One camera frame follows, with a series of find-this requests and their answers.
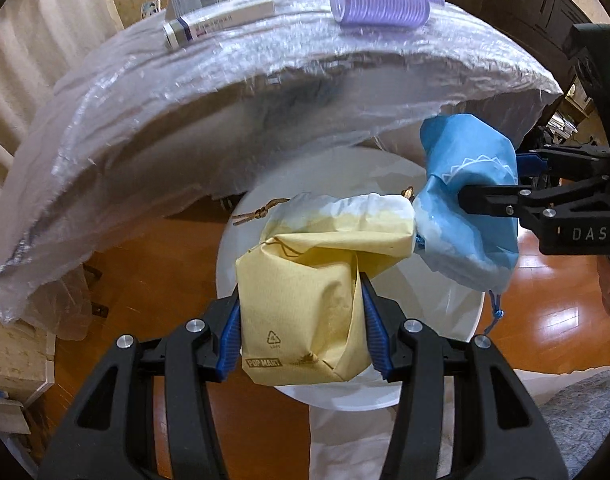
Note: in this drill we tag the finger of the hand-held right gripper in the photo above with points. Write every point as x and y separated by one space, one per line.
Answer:
485 199
529 163

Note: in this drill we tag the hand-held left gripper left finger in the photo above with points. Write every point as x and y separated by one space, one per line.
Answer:
232 330

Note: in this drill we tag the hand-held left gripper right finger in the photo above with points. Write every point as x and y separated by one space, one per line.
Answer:
372 330

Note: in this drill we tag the dark wooden cabinet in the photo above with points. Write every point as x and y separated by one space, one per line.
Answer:
525 10

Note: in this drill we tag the white cloth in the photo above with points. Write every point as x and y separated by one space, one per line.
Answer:
345 445

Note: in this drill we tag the clear plastic table cover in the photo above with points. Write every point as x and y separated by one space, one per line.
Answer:
185 125

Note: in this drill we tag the beige cabinet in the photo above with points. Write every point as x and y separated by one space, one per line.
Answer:
10 350

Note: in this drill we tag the grey patterned rug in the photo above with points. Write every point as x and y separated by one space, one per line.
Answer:
585 410

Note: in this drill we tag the flat cardboard piece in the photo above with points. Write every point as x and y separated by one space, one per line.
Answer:
5 412

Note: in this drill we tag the long white and blue box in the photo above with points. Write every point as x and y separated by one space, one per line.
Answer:
220 20

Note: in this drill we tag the cream curtain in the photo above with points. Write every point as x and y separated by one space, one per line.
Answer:
60 25

